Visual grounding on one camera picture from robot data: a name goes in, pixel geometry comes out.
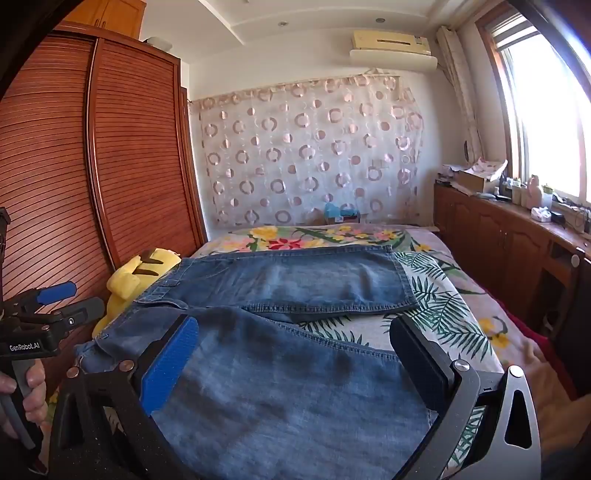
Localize blue toy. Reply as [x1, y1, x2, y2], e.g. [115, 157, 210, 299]
[323, 203, 361, 224]

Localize low wooden cabinet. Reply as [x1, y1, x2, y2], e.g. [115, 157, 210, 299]
[433, 182, 591, 342]

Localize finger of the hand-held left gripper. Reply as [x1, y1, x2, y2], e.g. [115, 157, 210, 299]
[18, 296, 106, 330]
[9, 281, 78, 315]

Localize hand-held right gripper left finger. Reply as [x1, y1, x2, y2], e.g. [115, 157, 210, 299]
[48, 314, 200, 480]

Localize wooden headboard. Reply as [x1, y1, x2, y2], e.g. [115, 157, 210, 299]
[0, 21, 208, 402]

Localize wooden-framed window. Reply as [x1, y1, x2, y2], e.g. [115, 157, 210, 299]
[478, 0, 591, 208]

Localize cream wall air conditioner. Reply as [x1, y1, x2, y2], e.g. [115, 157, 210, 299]
[349, 30, 438, 71]

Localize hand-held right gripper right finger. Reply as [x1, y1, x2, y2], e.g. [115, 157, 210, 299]
[389, 315, 542, 480]

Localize sheer circle-pattern curtain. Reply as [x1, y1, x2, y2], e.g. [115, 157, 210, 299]
[189, 69, 426, 229]

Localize person's left hand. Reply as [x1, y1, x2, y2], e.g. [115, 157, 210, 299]
[0, 357, 49, 437]

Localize wooden upper cupboard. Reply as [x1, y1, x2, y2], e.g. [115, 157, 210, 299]
[60, 0, 148, 40]

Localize open cardboard box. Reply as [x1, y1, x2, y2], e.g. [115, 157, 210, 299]
[455, 159, 509, 195]

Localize blue denim pants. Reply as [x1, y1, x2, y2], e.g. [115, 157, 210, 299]
[76, 244, 455, 480]

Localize yellow plush toy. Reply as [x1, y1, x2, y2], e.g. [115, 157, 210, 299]
[92, 248, 182, 340]

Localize beige window curtain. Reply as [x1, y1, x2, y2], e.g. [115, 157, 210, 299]
[436, 25, 485, 164]

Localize red blanket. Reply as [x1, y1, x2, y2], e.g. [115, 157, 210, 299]
[501, 307, 578, 402]

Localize floral leaf-print bed sheet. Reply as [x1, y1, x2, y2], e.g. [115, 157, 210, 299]
[191, 224, 583, 467]

